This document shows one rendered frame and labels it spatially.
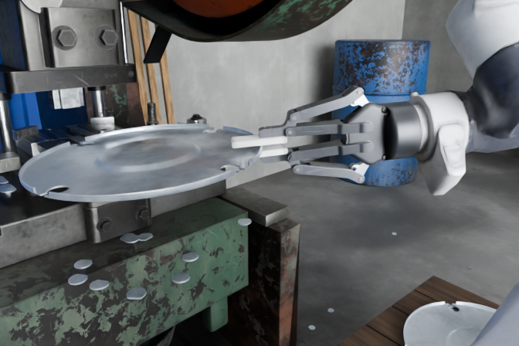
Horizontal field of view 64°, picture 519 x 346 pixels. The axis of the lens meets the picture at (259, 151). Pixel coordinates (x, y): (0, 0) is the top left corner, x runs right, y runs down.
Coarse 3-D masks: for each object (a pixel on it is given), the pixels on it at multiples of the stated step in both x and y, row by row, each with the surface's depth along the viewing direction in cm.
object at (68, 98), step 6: (54, 90) 67; (60, 90) 67; (66, 90) 68; (72, 90) 68; (78, 90) 70; (54, 96) 67; (60, 96) 68; (66, 96) 68; (72, 96) 69; (78, 96) 69; (54, 102) 68; (60, 102) 68; (66, 102) 68; (72, 102) 69; (78, 102) 69; (54, 108) 68; (66, 108) 68
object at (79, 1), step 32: (0, 0) 60; (32, 0) 56; (64, 0) 59; (96, 0) 62; (0, 32) 64; (32, 32) 57; (64, 32) 56; (96, 32) 60; (32, 64) 58; (64, 64) 58; (96, 64) 61
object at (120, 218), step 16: (48, 144) 63; (80, 144) 61; (96, 208) 59; (112, 208) 61; (128, 208) 63; (144, 208) 64; (96, 224) 60; (112, 224) 61; (128, 224) 63; (144, 224) 65; (96, 240) 60
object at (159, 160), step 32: (128, 128) 65; (160, 128) 67; (192, 128) 66; (224, 128) 64; (32, 160) 52; (64, 160) 53; (96, 160) 51; (128, 160) 49; (160, 160) 49; (192, 160) 50; (224, 160) 49; (256, 160) 49; (32, 192) 43; (64, 192) 42; (96, 192) 42; (128, 192) 41; (160, 192) 40
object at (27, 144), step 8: (48, 128) 73; (56, 128) 73; (72, 128) 73; (80, 128) 73; (88, 128) 73; (96, 128) 73; (104, 128) 73; (112, 128) 73; (120, 128) 73; (32, 136) 68; (40, 136) 68; (48, 136) 68; (56, 136) 68; (64, 136) 68; (72, 136) 68; (16, 144) 70; (24, 144) 66; (32, 144) 64; (24, 152) 67; (32, 152) 64; (24, 160) 68
